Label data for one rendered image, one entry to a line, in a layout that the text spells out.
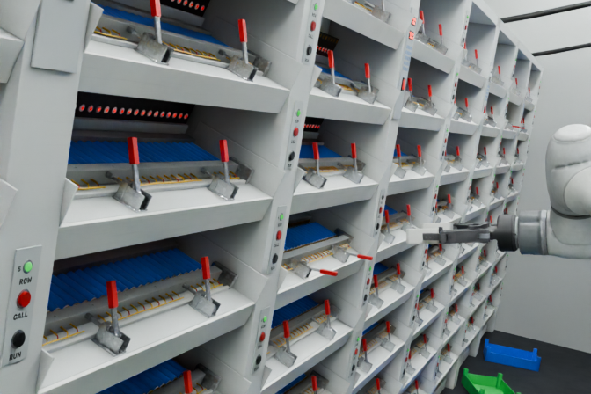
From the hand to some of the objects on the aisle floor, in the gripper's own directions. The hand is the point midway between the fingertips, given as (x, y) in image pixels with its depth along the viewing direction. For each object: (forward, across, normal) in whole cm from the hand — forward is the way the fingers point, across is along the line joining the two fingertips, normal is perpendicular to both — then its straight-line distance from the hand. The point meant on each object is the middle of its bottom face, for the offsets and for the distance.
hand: (419, 232), depth 179 cm
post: (+50, -35, -97) cm, 114 cm away
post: (+50, +35, -97) cm, 114 cm away
